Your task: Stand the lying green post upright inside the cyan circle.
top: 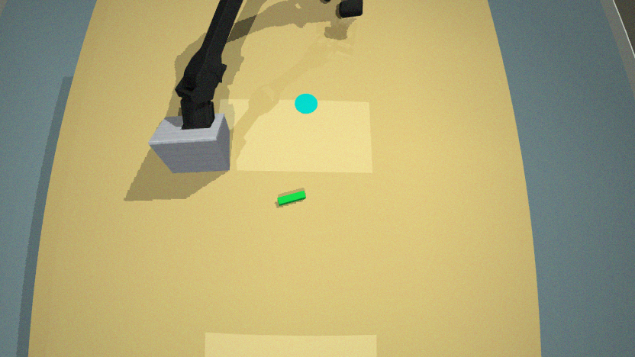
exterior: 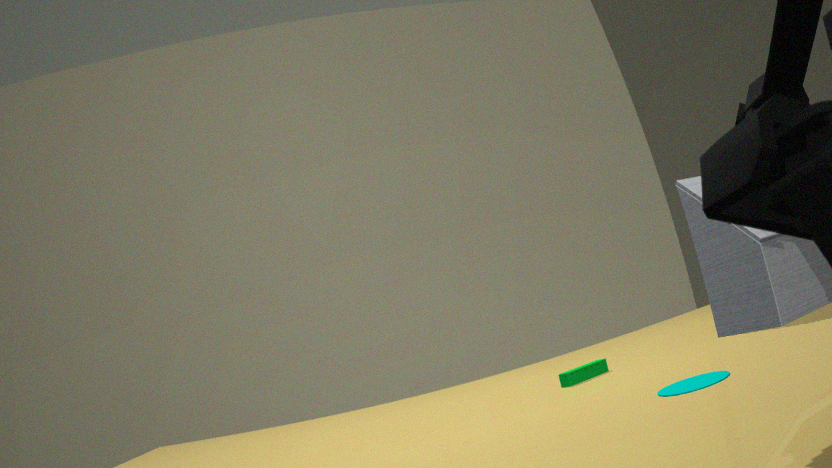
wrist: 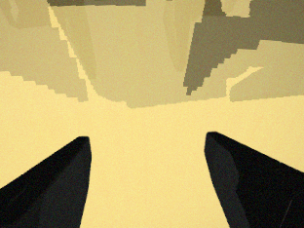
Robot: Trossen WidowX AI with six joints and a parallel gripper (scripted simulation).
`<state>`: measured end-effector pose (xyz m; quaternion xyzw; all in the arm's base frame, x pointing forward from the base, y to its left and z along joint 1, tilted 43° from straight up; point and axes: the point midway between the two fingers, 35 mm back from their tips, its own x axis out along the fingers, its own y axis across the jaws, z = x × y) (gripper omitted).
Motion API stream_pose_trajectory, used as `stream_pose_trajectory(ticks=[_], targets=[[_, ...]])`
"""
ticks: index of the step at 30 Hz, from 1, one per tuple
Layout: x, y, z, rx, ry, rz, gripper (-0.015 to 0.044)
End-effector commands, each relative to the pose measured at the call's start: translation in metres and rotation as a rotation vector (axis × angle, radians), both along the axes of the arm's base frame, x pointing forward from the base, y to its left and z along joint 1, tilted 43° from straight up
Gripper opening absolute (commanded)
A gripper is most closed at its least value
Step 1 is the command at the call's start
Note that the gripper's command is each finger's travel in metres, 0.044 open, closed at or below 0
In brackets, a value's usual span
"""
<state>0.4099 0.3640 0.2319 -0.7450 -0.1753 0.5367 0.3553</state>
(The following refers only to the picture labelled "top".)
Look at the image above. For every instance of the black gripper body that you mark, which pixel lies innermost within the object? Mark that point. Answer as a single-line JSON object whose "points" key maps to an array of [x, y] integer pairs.
{"points": [[350, 8]]}

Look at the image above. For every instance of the cyan circle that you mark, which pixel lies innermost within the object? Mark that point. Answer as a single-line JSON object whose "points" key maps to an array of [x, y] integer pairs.
{"points": [[306, 103]]}

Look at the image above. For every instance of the green rectangular post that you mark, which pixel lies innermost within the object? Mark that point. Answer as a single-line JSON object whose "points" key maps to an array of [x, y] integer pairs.
{"points": [[291, 198]]}

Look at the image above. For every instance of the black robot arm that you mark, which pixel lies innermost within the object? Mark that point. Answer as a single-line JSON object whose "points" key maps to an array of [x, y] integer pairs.
{"points": [[205, 69]]}

